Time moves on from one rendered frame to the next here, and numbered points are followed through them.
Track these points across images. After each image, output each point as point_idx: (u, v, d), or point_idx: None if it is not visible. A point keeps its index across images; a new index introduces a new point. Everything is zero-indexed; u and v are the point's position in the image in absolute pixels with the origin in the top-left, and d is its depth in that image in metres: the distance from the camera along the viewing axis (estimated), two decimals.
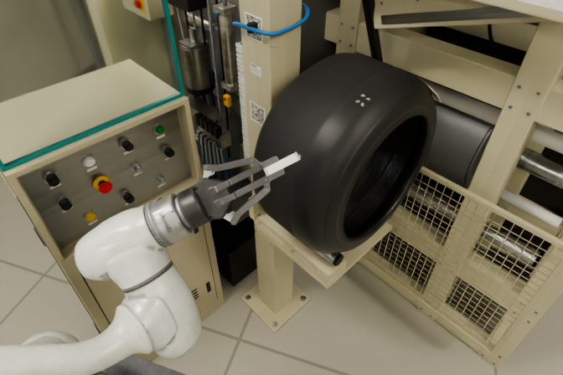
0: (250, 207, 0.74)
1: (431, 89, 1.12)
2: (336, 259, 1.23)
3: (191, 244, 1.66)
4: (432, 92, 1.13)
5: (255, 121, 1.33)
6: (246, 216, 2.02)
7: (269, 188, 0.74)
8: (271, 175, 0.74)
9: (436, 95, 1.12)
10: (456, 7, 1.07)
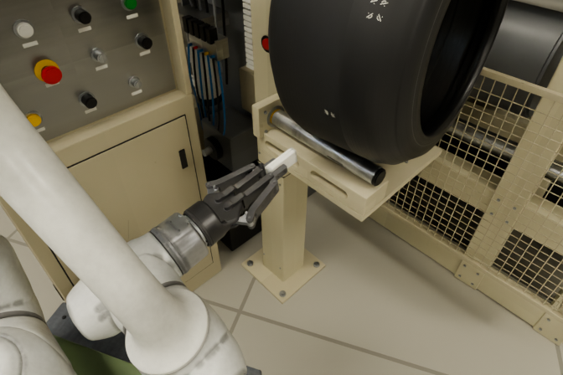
0: (263, 199, 0.68)
1: None
2: (374, 185, 0.89)
3: (178, 183, 1.30)
4: None
5: None
6: (248, 162, 1.66)
7: (276, 180, 0.71)
8: (274, 172, 0.73)
9: None
10: None
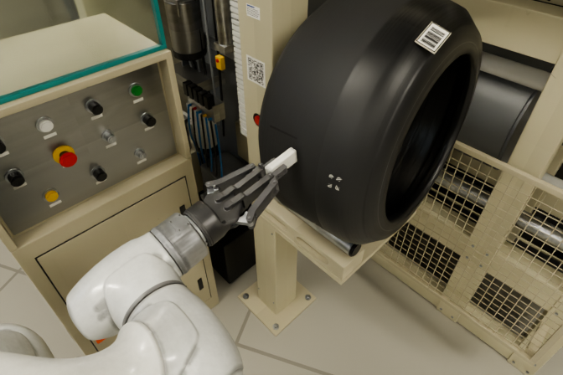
0: (263, 199, 0.68)
1: (424, 30, 0.69)
2: None
3: None
4: (430, 27, 0.69)
5: (253, 81, 1.10)
6: None
7: (276, 180, 0.71)
8: (274, 172, 0.73)
9: (435, 35, 0.68)
10: None
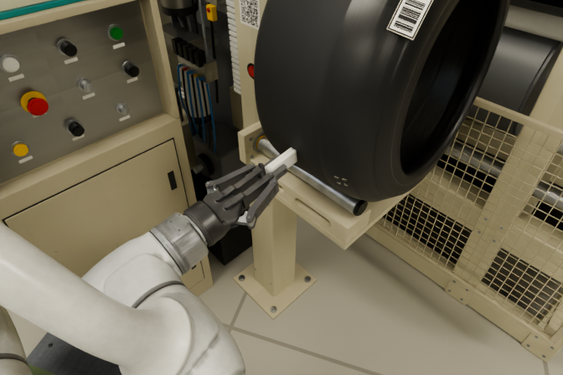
0: (263, 199, 0.68)
1: (397, 7, 0.55)
2: (364, 208, 0.92)
3: (167, 204, 1.31)
4: None
5: (247, 24, 0.99)
6: None
7: (276, 180, 0.71)
8: (274, 172, 0.73)
9: (411, 11, 0.54)
10: None
